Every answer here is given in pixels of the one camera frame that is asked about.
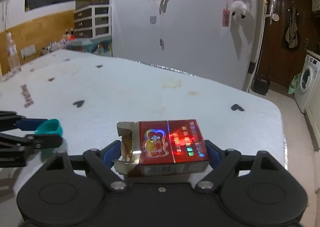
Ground red cigarette pack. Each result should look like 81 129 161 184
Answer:
113 120 209 177

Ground clear plastic water bottle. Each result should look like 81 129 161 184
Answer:
6 32 21 74

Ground black box by door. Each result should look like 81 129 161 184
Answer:
252 77 270 96

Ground green bag by washer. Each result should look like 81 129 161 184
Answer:
287 73 301 95

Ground white kitchen cabinets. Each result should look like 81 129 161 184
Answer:
305 83 320 152

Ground white drawer organizer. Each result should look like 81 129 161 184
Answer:
73 5 112 39

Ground white washing machine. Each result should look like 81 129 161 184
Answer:
294 50 319 114

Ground pink hanging tag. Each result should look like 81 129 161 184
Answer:
222 8 230 27

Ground hanging bag on door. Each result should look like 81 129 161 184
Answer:
281 5 300 52

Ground dark wooden door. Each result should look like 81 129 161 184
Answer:
258 0 312 87

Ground white fluffy sheep ornament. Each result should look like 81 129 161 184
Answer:
231 0 247 19

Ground white refrigerator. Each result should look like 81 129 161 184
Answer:
242 0 265 92

